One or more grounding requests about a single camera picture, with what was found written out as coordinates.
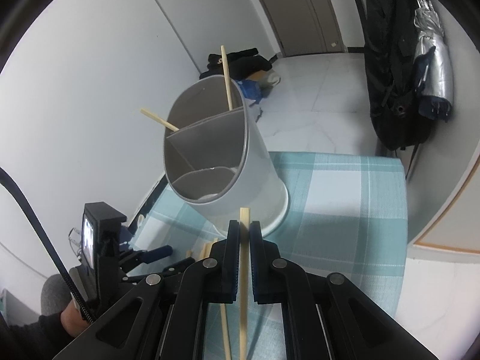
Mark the blue cardboard box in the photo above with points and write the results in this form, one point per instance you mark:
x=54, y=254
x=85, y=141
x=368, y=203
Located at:
x=250, y=90

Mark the black hanging jacket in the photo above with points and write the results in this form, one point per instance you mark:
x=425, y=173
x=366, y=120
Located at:
x=389, y=54

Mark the grey entrance door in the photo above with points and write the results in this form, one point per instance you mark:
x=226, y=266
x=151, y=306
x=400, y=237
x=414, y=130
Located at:
x=304, y=27

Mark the black clothes pile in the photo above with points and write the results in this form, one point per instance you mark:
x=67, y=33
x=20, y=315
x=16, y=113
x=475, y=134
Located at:
x=242, y=64

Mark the person left hand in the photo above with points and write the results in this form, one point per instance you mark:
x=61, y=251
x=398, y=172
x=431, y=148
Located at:
x=72, y=321

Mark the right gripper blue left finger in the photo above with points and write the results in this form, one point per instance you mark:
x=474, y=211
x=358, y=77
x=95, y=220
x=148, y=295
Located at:
x=164, y=316

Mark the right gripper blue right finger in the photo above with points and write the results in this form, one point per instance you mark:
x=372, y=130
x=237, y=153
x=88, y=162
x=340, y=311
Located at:
x=325, y=317

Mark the white utensil holder cup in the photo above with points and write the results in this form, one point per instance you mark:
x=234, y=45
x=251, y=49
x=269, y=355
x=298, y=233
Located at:
x=216, y=161

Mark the teal plaid tablecloth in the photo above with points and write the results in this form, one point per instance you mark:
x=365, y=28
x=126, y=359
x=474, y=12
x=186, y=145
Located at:
x=346, y=214

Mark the silver folded umbrella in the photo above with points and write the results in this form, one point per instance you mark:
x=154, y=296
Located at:
x=433, y=74

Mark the wooden chopstick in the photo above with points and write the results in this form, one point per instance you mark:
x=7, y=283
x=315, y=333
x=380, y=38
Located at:
x=227, y=81
x=225, y=329
x=159, y=120
x=244, y=216

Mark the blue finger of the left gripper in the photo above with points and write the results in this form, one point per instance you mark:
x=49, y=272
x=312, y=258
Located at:
x=151, y=256

